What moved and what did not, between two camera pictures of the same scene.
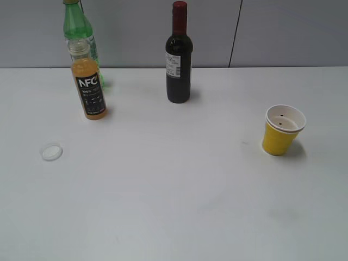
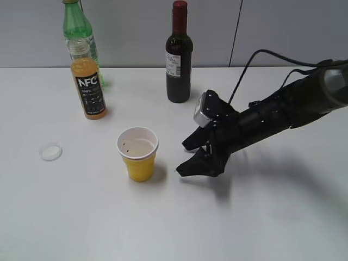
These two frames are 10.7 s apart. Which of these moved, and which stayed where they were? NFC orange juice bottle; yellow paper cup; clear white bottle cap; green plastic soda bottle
Moved: yellow paper cup
Stayed: NFC orange juice bottle; green plastic soda bottle; clear white bottle cap
